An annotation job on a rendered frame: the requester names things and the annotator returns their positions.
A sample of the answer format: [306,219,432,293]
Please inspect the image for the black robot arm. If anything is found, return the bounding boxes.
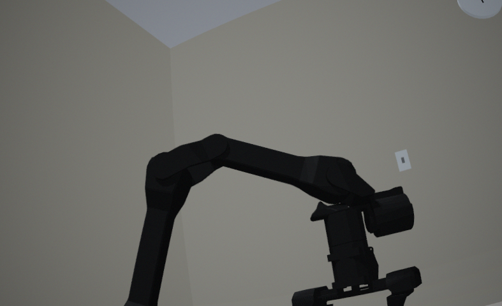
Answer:
[124,134,414,306]

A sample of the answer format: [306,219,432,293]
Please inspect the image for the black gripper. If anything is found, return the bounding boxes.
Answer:
[292,240,422,306]

